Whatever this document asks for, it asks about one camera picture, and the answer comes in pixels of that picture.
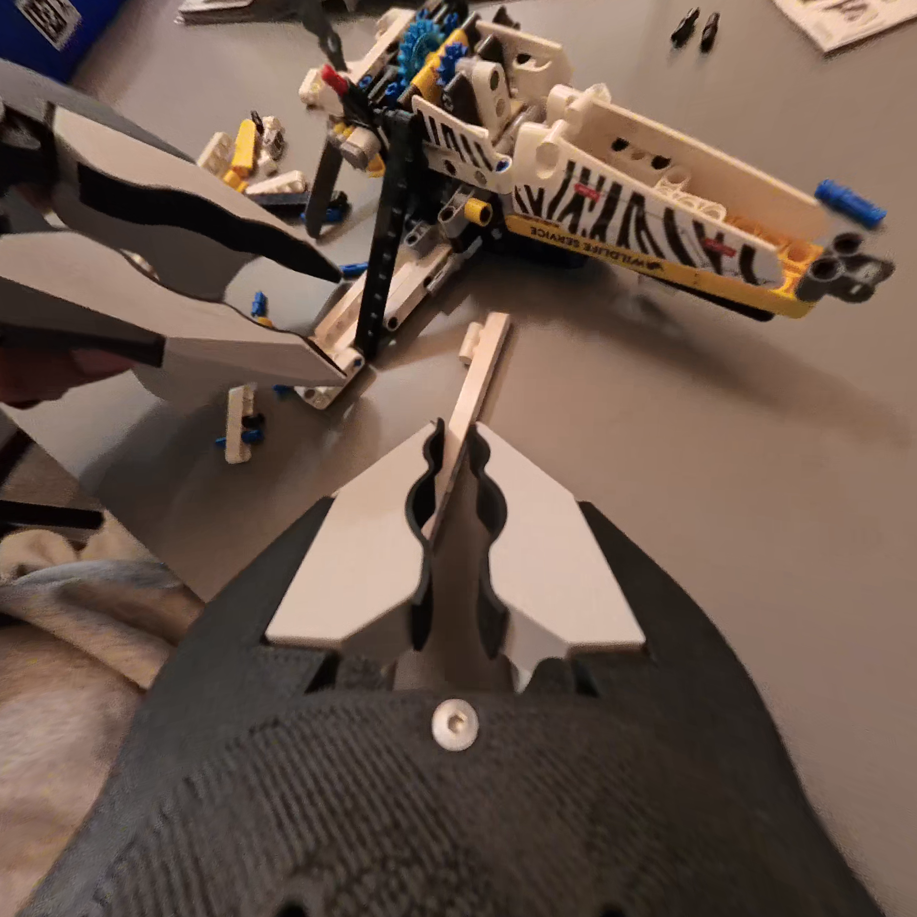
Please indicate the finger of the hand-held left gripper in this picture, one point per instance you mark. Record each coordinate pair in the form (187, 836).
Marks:
(129, 186)
(107, 301)

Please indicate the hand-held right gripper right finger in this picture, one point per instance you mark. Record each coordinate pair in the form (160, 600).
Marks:
(566, 573)

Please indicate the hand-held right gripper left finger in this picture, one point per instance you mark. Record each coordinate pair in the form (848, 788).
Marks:
(351, 566)

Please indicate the pile of lego pieces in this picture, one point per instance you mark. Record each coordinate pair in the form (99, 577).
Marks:
(247, 143)

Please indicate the long white lego beam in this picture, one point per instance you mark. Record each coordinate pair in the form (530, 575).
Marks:
(476, 387)

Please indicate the white lego skid assembly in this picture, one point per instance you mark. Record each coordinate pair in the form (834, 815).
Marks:
(423, 276)

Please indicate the zebra striped lego helicopter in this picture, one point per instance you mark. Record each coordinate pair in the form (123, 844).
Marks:
(609, 208)

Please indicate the small yellow lego piece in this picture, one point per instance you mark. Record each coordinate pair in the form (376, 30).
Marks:
(265, 320)

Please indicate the blue lego pin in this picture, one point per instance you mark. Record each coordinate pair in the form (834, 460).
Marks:
(849, 200)

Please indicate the black lego pin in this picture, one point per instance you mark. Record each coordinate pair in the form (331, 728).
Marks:
(684, 27)
(709, 30)

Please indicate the person's left hand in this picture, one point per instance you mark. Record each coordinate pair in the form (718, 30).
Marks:
(50, 376)

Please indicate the blue plastic bin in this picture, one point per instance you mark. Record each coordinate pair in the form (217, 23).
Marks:
(99, 16)

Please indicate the white beam with blue pins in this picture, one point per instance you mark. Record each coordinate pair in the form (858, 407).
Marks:
(236, 423)

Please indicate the open instruction booklet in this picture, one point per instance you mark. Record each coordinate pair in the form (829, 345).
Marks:
(215, 8)

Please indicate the zebra sticker sheet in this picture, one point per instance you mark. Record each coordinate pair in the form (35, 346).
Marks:
(845, 18)

